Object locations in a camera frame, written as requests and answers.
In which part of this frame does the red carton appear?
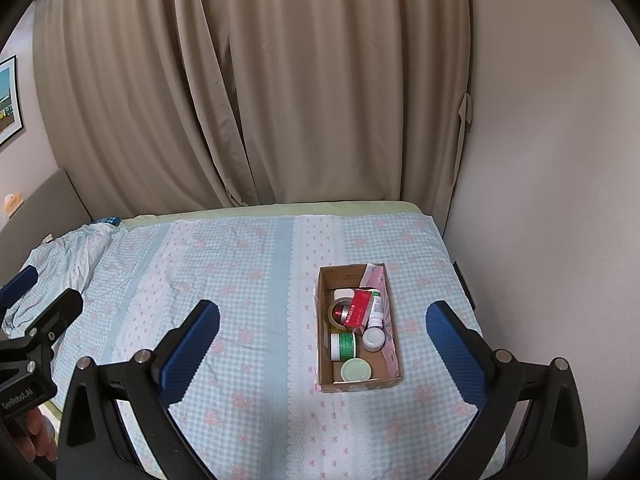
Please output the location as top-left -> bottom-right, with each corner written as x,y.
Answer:
346,288 -> 376,329

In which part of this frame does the grey headboard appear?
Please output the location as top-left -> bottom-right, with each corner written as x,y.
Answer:
0,168 -> 93,286

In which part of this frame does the beige curtain panel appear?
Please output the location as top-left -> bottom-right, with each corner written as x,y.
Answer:
32,0 -> 258,222
197,0 -> 474,222

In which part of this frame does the pale green mattress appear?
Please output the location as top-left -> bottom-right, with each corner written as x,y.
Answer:
120,200 -> 426,224

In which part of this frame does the person's left hand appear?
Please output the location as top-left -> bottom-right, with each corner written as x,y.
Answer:
14,405 -> 61,464

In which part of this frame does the jar with pale green lid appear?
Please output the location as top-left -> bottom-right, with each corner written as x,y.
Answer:
340,358 -> 373,383

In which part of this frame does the white jar with green label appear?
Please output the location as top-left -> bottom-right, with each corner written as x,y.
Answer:
329,332 -> 357,362

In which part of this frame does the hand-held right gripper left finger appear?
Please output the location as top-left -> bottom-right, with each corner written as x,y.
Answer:
56,299 -> 223,480

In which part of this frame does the light blue duvet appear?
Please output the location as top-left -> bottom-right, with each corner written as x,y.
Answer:
0,222 -> 118,341

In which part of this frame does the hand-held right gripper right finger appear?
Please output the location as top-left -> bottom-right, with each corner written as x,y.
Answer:
425,301 -> 590,480

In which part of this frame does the clear tape roll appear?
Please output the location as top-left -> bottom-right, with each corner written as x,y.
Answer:
327,297 -> 357,331

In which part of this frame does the framed wall picture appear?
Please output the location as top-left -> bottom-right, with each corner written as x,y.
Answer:
0,55 -> 25,147

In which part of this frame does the white bottle with green label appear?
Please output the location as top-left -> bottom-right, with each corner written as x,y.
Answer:
366,290 -> 387,328

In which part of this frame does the cardboard box with pink print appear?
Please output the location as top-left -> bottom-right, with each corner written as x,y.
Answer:
314,262 -> 404,393

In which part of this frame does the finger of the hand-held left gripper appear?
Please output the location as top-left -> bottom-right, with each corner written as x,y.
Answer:
22,287 -> 85,356
0,266 -> 40,312

